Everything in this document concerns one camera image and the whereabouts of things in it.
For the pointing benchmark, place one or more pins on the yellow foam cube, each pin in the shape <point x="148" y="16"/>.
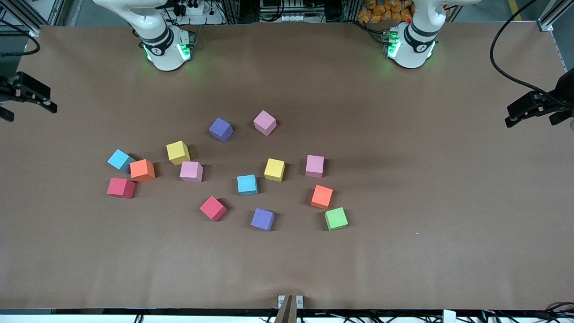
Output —
<point x="274" y="169"/>
<point x="178" y="152"/>

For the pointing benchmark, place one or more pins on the grey equipment rack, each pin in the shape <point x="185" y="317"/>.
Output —
<point x="287" y="6"/>

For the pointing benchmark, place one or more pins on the purple foam cube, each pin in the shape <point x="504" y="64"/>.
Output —
<point x="262" y="219"/>
<point x="221" y="130"/>

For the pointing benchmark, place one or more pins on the brown table cover sheet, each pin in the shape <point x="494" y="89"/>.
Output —
<point x="403" y="157"/>

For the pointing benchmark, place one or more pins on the brown camera post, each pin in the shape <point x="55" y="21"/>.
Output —
<point x="287" y="312"/>

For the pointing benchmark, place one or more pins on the white power strip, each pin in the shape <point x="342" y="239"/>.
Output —
<point x="199" y="11"/>

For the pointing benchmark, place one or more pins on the red foam cube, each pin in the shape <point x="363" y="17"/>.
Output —
<point x="120" y="187"/>
<point x="212" y="208"/>

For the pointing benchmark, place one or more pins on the green foam cube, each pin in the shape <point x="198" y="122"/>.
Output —
<point x="336" y="218"/>

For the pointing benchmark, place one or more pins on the blue foam cube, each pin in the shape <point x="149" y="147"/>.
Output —
<point x="119" y="159"/>
<point x="247" y="184"/>

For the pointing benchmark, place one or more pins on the orange foam cube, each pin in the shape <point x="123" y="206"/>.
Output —
<point x="322" y="196"/>
<point x="142" y="169"/>

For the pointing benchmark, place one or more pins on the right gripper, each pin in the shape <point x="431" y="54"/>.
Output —
<point x="10" y="92"/>

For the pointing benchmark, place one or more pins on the orange snack bag pile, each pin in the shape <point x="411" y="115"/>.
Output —
<point x="381" y="10"/>

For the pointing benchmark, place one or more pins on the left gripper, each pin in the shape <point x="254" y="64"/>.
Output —
<point x="555" y="102"/>

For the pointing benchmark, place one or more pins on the small metal bracket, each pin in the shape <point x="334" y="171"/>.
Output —
<point x="281" y="301"/>

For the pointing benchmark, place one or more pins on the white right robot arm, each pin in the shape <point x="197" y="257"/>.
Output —
<point x="166" y="54"/>

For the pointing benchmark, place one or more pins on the pink foam cube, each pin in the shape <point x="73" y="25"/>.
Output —
<point x="264" y="122"/>
<point x="191" y="171"/>
<point x="315" y="165"/>

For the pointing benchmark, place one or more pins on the aluminium frame profile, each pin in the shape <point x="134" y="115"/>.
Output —
<point x="554" y="13"/>
<point x="57" y="12"/>

